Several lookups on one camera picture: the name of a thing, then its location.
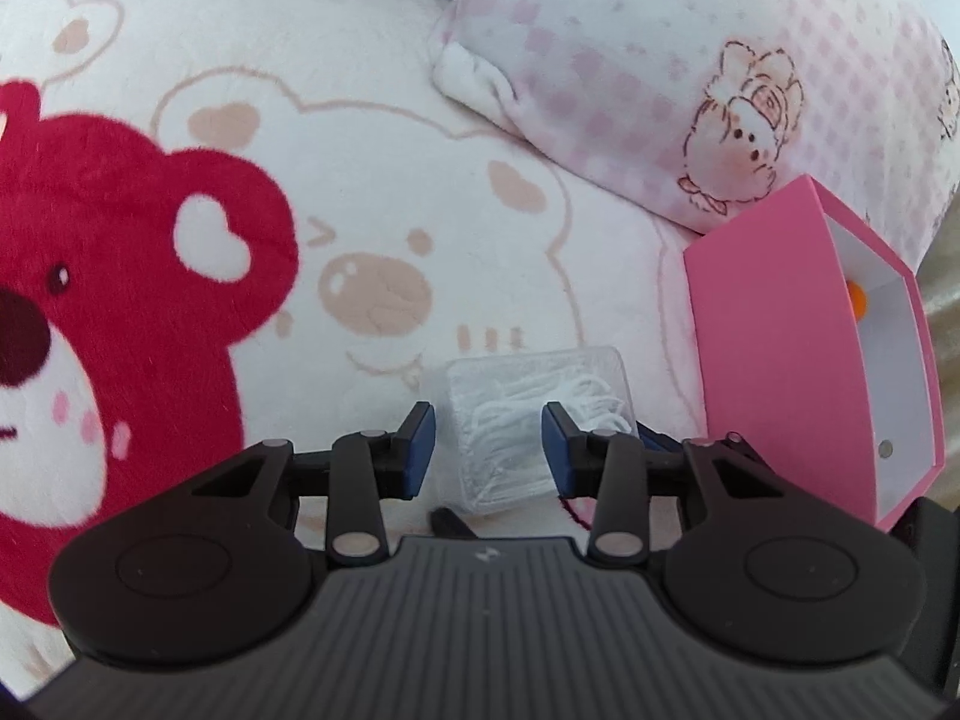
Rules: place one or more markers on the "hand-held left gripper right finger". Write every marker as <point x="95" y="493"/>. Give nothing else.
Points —
<point x="556" y="450"/>

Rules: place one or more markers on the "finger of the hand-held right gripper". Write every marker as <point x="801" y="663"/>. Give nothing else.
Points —
<point x="448" y="525"/>
<point x="658" y="441"/>

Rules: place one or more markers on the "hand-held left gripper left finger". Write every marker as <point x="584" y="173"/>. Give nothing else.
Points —
<point x="418" y="454"/>

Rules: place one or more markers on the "clear box of floss picks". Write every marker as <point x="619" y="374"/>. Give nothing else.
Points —
<point x="510" y="390"/>

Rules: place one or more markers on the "pink cardboard box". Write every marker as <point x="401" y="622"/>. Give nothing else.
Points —
<point x="765" y="330"/>

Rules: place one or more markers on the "orange makeup sponge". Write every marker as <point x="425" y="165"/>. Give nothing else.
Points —
<point x="857" y="298"/>

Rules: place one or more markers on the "gold curtain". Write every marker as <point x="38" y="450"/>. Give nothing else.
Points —
<point x="946" y="300"/>

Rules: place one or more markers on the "bear printed blanket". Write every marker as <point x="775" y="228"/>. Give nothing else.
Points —
<point x="412" y="165"/>

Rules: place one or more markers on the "pink checked cartoon pillow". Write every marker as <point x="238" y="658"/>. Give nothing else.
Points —
<point x="637" y="52"/>

